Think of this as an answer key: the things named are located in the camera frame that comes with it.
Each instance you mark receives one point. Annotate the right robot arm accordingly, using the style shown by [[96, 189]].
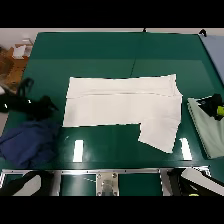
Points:
[[210, 104]]

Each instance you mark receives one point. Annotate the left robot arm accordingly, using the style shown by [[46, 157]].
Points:
[[20, 101]]

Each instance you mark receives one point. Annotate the white shirt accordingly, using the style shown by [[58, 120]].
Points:
[[116, 106]]

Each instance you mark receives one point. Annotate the dark blue garment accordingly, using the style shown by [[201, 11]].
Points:
[[30, 143]]

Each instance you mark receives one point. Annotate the pale green garment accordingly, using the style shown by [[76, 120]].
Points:
[[210, 137]]

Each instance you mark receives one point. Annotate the brown cardboard box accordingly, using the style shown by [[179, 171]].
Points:
[[13, 68]]

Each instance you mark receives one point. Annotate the silver frame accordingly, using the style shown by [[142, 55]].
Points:
[[107, 184]]

